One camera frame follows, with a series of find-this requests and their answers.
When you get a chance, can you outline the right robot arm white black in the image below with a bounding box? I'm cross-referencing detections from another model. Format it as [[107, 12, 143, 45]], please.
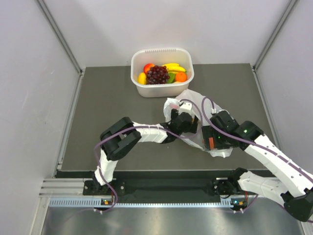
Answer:
[[206, 111, 313, 222]]

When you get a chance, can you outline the dark red grape bunch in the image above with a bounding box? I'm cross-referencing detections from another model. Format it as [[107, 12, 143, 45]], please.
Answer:
[[146, 71, 169, 85]]

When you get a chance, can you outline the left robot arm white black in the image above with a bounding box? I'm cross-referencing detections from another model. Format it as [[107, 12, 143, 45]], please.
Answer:
[[93, 109, 199, 194]]

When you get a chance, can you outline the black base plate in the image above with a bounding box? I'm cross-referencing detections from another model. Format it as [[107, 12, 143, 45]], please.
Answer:
[[83, 170, 243, 202]]

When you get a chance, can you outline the purple cable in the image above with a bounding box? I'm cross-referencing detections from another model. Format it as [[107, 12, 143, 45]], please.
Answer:
[[201, 95, 313, 224], [94, 98, 203, 196]]

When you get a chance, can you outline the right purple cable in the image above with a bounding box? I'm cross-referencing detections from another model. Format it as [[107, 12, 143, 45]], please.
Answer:
[[201, 95, 313, 224]]

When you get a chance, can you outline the yellow banana bunch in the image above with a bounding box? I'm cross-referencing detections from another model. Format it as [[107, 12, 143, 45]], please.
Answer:
[[162, 63, 186, 73]]

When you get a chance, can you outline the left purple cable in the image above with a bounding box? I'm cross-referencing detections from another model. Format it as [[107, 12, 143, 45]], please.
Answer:
[[94, 98, 203, 196]]

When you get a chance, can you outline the grey slotted cable duct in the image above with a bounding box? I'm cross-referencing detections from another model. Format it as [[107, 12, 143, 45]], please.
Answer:
[[48, 197, 247, 209]]

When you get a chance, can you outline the green leaf fruit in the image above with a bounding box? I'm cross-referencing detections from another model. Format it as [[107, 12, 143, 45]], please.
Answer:
[[167, 73, 176, 84]]

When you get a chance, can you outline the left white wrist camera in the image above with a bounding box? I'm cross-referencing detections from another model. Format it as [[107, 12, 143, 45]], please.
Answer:
[[179, 101, 193, 116]]

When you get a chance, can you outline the yellow lemon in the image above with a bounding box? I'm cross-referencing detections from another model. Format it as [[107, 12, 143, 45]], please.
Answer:
[[137, 72, 147, 85]]

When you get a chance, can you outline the white plastic fruit bag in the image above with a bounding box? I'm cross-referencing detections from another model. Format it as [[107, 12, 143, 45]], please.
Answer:
[[163, 89, 233, 158]]

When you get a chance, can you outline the white plastic tub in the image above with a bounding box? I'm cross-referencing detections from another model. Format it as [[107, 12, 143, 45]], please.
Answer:
[[131, 48, 194, 97]]

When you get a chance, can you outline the orange fruit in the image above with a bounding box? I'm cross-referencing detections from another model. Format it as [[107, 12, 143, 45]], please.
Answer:
[[175, 72, 188, 83]]

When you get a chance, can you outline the red apple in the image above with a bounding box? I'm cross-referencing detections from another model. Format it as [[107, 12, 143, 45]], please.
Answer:
[[143, 63, 155, 74]]

